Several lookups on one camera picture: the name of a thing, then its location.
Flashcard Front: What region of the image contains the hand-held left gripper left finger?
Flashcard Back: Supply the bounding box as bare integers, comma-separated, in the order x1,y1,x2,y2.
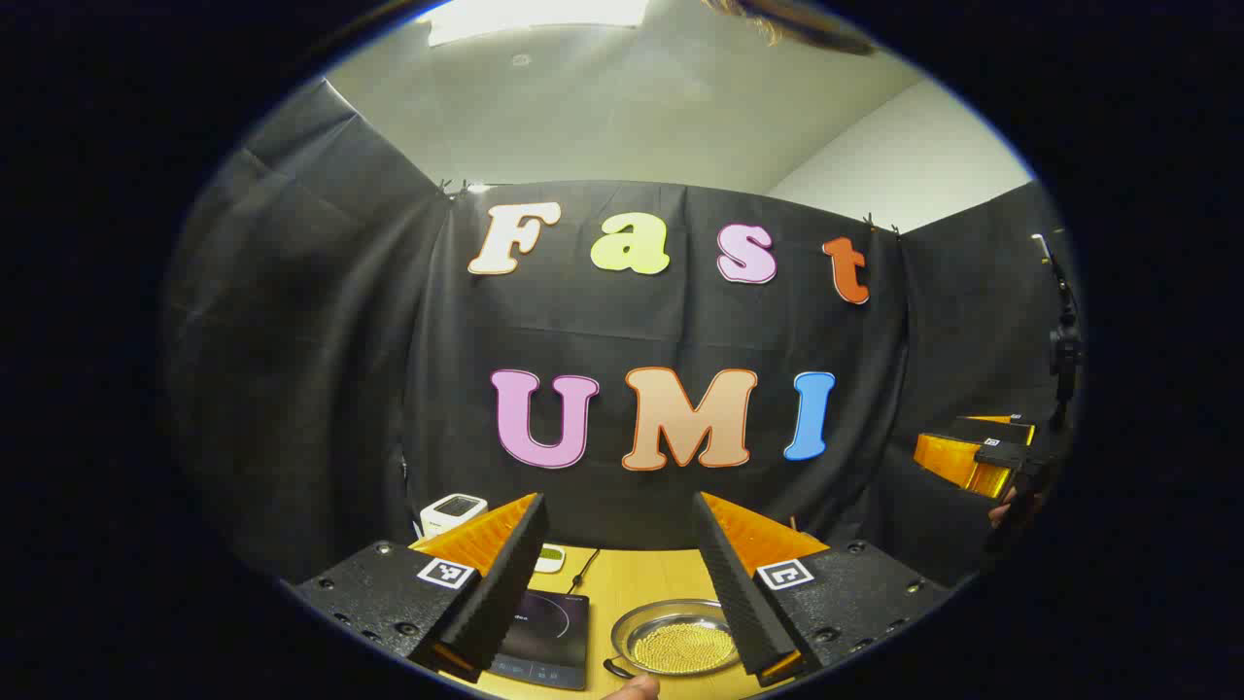
292,493,550,683

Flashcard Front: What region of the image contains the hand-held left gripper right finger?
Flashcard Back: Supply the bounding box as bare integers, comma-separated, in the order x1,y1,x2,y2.
692,491,951,687

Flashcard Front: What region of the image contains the black induction cooktop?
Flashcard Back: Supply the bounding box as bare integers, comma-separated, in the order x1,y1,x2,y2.
486,588,591,691

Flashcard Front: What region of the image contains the stainless steel pot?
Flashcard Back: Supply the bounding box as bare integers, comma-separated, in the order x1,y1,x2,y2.
603,598,744,680

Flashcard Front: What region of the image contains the pile of soybeans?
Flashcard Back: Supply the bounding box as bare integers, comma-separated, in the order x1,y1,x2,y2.
637,622,738,674

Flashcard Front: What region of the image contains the white toaster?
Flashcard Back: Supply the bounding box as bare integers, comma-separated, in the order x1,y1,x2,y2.
420,493,489,539

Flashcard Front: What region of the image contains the black tripod stand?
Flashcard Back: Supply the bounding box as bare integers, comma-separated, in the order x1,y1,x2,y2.
1030,233,1085,429

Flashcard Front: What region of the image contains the black backdrop cloth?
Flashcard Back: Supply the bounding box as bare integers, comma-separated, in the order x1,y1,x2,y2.
165,78,1085,584

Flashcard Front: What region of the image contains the person's hair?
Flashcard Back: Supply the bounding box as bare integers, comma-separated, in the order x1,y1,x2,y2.
700,0,876,55

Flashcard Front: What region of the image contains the ceiling light panel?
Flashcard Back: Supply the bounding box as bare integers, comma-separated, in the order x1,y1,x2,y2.
428,0,650,48

